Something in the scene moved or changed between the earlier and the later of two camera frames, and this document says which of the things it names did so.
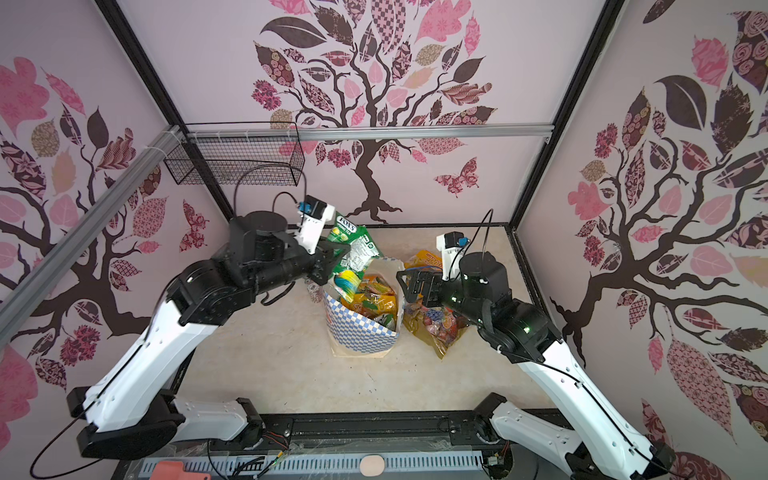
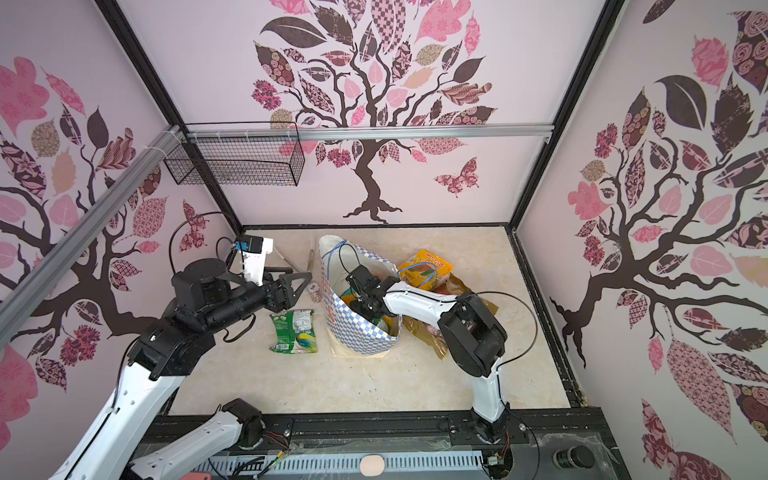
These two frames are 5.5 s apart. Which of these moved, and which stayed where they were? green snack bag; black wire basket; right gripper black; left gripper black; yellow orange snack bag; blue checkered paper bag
Moved: right gripper black; green snack bag; left gripper black
Stayed: blue checkered paper bag; yellow orange snack bag; black wire basket
